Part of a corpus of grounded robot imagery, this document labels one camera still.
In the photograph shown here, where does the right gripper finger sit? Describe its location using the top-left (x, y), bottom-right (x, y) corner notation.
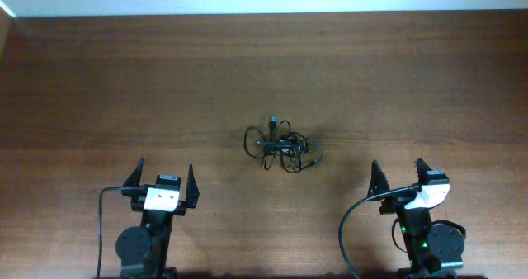
top-left (416, 158), bottom-right (431, 184)
top-left (367, 160), bottom-right (390, 201)

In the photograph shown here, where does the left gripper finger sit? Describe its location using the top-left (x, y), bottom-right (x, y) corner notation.
top-left (121, 157), bottom-right (144, 196)
top-left (185, 164), bottom-right (200, 209)

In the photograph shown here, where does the black usb cable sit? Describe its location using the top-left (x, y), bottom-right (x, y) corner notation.
top-left (255, 116), bottom-right (323, 174)

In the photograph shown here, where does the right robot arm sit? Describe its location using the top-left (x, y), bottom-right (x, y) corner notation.
top-left (367, 158), bottom-right (466, 278)

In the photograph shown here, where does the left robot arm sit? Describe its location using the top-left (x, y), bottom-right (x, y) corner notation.
top-left (115, 159), bottom-right (200, 279)

